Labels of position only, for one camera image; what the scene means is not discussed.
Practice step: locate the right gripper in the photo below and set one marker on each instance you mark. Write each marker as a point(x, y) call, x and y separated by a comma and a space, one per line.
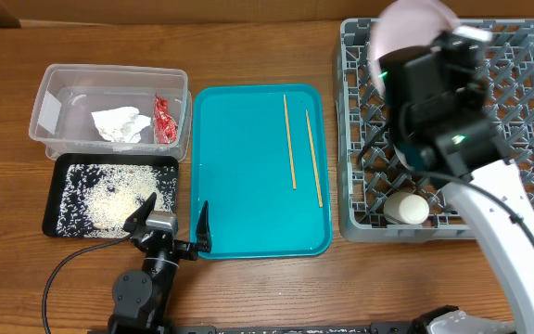
point(474, 88)

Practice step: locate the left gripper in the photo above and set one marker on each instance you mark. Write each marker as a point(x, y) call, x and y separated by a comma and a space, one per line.
point(190, 250)

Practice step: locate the large pink plate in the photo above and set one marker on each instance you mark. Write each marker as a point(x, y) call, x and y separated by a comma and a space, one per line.
point(406, 23)

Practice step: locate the rice food waste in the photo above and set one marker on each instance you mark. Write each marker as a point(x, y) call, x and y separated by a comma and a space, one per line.
point(96, 199)

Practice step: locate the red snack wrapper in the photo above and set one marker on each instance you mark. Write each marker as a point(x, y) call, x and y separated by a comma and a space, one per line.
point(165, 126)

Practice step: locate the white napkin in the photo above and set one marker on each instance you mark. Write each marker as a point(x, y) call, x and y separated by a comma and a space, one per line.
point(122, 125)

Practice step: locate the white cup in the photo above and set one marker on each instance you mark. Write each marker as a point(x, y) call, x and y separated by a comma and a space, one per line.
point(404, 208)

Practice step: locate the wooden chopstick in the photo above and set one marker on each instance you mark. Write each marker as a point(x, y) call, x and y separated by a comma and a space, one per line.
point(314, 161)
point(289, 143)

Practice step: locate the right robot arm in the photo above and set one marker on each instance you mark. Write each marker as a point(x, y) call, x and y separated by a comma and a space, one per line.
point(437, 123)

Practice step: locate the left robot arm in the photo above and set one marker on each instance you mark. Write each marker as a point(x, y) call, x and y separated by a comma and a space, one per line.
point(141, 295)

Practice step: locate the black food waste tray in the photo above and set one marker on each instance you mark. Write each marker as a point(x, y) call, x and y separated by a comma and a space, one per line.
point(63, 163)

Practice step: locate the grey dishwasher rack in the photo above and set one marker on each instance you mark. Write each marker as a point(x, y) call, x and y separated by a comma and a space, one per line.
point(367, 164)

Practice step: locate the clear plastic waste bin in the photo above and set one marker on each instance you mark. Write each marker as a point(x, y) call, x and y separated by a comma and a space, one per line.
point(69, 95)

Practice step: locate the teal serving tray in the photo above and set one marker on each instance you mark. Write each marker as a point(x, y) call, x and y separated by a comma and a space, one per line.
point(240, 165)

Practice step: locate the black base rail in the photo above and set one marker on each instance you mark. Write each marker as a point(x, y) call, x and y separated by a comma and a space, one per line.
point(446, 319)

